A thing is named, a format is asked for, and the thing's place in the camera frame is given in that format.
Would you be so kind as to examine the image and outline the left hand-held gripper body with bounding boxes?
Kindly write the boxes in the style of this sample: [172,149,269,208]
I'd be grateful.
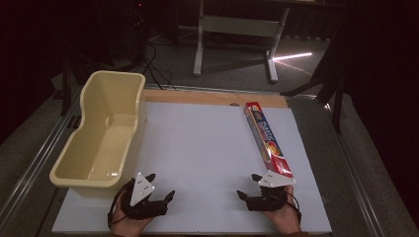
[120,171,169,221]

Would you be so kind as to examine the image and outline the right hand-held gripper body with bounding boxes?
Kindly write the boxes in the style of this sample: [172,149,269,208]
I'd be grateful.
[245,171,297,212]

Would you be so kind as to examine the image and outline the long red blue wrap box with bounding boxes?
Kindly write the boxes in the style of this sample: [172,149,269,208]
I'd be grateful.
[243,101,295,179]

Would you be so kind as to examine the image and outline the cream plastic bin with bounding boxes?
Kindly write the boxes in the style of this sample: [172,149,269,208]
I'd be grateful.
[48,69,147,198]

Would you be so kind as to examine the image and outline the person's left hand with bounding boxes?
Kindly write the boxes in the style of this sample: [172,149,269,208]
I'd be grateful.
[110,209,155,237]

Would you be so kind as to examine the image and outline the person's right hand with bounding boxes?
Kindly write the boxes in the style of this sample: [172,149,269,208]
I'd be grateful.
[261,185,302,236]

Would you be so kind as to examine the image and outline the white table mat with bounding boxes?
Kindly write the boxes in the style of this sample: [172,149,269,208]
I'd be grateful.
[51,100,333,235]

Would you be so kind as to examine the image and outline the wooden board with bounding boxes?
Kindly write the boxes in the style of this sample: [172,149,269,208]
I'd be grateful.
[141,89,290,110]

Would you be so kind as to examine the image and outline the black tripod stand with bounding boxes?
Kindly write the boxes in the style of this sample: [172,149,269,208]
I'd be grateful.
[280,13,351,134]

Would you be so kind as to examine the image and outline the dark device with red light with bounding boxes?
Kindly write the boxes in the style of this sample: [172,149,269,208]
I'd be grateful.
[129,0,150,63]

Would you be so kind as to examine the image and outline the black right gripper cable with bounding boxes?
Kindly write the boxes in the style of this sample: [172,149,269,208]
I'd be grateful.
[286,192,303,225]

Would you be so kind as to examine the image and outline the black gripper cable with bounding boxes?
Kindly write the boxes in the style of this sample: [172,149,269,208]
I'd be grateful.
[286,192,303,225]
[107,180,136,230]

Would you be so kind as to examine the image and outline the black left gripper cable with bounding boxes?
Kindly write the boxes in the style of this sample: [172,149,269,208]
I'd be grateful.
[107,180,136,230]

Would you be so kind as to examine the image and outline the metal table rail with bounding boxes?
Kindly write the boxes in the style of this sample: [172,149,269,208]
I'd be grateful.
[0,88,84,229]
[323,102,387,237]

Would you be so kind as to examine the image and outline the black floor cables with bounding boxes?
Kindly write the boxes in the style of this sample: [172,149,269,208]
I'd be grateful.
[139,41,179,92]

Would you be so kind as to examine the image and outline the white metal desk frame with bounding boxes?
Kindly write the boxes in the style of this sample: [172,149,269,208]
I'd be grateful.
[192,0,292,84]

